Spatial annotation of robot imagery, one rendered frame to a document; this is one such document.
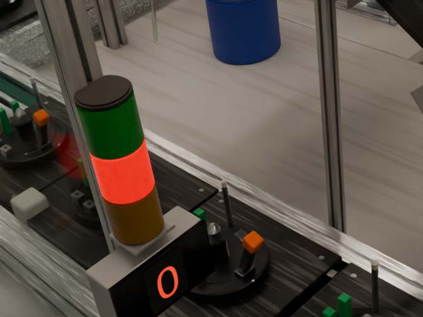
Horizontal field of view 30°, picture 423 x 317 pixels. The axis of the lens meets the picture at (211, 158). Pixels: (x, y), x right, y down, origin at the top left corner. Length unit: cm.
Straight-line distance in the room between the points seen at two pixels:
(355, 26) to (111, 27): 57
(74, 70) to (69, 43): 2
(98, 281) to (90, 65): 20
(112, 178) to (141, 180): 3
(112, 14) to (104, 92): 123
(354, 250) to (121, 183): 52
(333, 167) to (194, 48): 80
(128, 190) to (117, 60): 119
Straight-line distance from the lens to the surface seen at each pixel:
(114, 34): 191
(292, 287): 107
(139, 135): 68
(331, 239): 116
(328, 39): 102
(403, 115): 156
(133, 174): 69
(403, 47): 178
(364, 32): 185
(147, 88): 174
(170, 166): 131
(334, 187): 115
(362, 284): 107
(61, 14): 65
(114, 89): 66
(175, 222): 78
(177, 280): 79
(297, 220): 119
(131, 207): 71
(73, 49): 66
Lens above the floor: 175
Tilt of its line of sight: 37 degrees down
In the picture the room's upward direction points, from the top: 10 degrees counter-clockwise
